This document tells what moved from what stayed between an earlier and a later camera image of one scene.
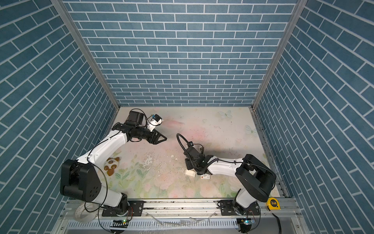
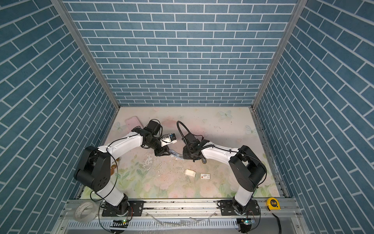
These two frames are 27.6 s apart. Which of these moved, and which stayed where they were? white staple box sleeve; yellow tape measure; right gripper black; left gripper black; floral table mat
Moved: right gripper black; left gripper black
Stayed: yellow tape measure; white staple box sleeve; floral table mat
